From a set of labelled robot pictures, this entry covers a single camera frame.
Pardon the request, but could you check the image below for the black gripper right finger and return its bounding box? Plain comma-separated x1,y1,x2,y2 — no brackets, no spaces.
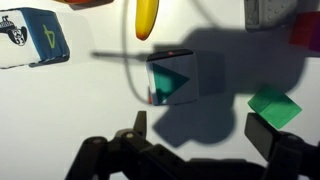
244,113,277,160

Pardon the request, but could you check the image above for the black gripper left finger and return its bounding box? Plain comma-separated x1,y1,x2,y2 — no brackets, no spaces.
133,111,147,138

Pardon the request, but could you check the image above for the white soft cube teal triangle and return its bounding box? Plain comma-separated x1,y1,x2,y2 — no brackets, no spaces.
146,49,199,106

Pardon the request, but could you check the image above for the small green cube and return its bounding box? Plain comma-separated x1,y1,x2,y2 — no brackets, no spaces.
248,86,302,129

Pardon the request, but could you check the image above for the white round table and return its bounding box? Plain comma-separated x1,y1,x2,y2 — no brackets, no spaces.
0,0,319,180

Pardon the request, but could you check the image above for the magenta orange stacked block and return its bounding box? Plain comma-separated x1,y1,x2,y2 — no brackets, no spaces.
289,11,320,52

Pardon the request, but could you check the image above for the yellow banana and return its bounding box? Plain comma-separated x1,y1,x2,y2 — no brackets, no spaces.
135,0,159,41

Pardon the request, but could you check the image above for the grey plastic block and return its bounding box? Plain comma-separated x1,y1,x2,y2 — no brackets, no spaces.
244,0,298,31

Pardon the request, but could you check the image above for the purple orange soft cube six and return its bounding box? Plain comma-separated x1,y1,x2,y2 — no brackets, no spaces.
53,0,114,7

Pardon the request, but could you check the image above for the blue white soft cube four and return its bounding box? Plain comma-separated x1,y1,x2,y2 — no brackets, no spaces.
0,7,70,69

